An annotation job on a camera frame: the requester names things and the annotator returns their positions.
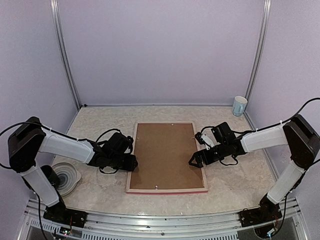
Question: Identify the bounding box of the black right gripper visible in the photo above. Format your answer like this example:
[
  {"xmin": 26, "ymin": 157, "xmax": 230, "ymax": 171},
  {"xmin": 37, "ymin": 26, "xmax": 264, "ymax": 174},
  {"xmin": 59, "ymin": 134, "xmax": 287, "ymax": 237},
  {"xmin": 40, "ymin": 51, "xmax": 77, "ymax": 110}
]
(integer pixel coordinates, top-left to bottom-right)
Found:
[{"xmin": 189, "ymin": 141, "xmax": 229, "ymax": 168}]

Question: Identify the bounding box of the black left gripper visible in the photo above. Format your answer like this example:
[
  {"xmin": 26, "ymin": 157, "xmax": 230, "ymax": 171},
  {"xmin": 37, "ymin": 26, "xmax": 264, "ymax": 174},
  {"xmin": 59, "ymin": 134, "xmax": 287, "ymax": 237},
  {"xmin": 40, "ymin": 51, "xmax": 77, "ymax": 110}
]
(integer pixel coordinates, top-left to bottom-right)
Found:
[{"xmin": 108, "ymin": 154, "xmax": 138, "ymax": 172}]

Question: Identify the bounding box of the pink wooden picture frame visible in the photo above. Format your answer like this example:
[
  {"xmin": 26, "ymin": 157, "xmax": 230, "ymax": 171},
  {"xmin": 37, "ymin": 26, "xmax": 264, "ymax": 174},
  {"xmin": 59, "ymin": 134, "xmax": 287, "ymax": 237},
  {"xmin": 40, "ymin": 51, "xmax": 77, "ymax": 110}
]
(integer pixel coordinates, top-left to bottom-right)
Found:
[{"xmin": 125, "ymin": 121, "xmax": 209, "ymax": 195}]

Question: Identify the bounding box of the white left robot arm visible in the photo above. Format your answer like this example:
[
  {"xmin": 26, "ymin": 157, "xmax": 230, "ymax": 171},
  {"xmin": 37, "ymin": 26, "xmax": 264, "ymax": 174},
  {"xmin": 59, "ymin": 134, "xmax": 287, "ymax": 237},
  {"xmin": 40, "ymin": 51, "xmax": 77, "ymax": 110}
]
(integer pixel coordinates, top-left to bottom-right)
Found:
[{"xmin": 7, "ymin": 116, "xmax": 138, "ymax": 223}]

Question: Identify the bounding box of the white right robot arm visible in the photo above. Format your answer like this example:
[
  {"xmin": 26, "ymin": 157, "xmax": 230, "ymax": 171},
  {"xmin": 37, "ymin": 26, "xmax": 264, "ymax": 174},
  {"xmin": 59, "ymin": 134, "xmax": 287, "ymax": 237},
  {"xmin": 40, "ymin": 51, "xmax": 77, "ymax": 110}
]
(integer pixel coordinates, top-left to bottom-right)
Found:
[{"xmin": 188, "ymin": 114, "xmax": 320, "ymax": 222}]

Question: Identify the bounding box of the black cup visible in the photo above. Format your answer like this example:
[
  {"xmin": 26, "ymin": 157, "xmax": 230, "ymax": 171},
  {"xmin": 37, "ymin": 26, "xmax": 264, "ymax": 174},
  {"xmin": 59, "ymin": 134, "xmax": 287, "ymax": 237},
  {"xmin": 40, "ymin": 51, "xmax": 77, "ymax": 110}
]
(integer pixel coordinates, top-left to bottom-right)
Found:
[{"xmin": 40, "ymin": 165, "xmax": 60, "ymax": 188}]

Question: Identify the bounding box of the light blue mug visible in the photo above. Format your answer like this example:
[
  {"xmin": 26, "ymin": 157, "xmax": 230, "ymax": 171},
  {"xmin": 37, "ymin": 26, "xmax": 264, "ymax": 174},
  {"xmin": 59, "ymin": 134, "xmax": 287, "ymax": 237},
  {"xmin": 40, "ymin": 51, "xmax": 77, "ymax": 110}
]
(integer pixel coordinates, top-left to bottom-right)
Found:
[{"xmin": 232, "ymin": 96, "xmax": 248, "ymax": 117}]

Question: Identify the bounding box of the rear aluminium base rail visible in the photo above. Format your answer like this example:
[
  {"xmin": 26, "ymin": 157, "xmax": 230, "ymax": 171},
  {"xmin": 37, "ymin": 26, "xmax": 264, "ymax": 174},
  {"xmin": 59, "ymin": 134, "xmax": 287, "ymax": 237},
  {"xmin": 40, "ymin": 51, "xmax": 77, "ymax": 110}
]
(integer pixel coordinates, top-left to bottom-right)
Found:
[{"xmin": 80, "ymin": 103, "xmax": 233, "ymax": 108}]

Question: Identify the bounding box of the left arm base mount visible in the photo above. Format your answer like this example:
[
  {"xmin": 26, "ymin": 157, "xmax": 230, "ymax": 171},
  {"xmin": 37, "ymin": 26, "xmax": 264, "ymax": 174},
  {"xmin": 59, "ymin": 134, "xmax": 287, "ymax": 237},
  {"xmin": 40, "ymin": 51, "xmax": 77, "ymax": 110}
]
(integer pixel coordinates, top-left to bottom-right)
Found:
[{"xmin": 43, "ymin": 198, "xmax": 88, "ymax": 228}]

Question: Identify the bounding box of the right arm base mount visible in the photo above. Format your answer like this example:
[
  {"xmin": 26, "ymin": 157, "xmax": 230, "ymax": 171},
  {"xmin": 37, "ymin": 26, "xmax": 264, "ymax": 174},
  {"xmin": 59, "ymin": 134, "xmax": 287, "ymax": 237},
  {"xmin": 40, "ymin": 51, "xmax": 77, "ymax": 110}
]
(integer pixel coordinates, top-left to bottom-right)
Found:
[{"xmin": 238, "ymin": 194, "xmax": 285, "ymax": 228}]

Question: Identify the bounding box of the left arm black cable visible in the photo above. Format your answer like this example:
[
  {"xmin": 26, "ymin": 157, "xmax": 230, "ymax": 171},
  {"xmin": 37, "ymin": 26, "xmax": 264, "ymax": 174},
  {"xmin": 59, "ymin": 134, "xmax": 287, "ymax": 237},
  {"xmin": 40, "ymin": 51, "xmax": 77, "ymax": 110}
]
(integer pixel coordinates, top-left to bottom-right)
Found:
[{"xmin": 0, "ymin": 121, "xmax": 133, "ymax": 175}]

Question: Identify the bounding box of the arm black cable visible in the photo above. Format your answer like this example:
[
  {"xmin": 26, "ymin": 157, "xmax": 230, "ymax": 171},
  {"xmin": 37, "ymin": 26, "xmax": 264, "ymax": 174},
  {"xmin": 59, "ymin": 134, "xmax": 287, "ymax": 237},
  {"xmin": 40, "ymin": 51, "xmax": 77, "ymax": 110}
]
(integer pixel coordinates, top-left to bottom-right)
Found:
[
  {"xmin": 199, "ymin": 97, "xmax": 320, "ymax": 167},
  {"xmin": 0, "ymin": 121, "xmax": 133, "ymax": 175}
]

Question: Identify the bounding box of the front aluminium rail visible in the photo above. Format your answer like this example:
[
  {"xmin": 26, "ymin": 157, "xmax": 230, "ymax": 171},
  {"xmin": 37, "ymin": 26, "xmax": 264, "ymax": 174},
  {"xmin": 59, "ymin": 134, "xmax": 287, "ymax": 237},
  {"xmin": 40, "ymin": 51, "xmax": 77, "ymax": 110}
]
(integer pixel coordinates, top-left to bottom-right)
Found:
[{"xmin": 17, "ymin": 197, "xmax": 308, "ymax": 240}]

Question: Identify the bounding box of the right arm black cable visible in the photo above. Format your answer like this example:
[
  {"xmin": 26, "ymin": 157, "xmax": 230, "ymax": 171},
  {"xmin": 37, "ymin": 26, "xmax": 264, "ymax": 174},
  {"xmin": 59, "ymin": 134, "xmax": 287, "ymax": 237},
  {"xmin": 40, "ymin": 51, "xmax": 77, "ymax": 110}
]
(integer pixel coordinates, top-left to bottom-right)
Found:
[{"xmin": 199, "ymin": 97, "xmax": 320, "ymax": 167}]

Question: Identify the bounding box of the right aluminium corner post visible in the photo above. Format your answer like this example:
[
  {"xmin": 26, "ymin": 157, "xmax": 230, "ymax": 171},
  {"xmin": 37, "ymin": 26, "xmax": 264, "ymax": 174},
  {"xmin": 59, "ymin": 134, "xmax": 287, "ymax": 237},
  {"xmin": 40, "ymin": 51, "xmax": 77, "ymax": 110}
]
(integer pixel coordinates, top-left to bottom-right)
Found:
[{"xmin": 245, "ymin": 0, "xmax": 272, "ymax": 102}]

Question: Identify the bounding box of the aluminium corner post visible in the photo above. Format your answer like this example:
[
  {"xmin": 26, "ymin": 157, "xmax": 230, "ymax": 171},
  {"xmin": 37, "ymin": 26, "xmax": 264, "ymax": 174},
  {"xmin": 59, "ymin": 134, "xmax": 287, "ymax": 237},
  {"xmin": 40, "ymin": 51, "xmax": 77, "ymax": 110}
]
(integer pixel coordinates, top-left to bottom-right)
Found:
[
  {"xmin": 50, "ymin": 0, "xmax": 82, "ymax": 110},
  {"xmin": 245, "ymin": 0, "xmax": 272, "ymax": 102}
]

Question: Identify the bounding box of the left aluminium corner post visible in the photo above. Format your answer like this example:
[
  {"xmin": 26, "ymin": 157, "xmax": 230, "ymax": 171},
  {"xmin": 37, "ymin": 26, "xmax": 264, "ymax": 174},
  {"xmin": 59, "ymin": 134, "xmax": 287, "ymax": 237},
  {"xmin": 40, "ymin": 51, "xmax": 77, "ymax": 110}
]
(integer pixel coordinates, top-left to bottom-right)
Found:
[{"xmin": 50, "ymin": 0, "xmax": 82, "ymax": 110}]

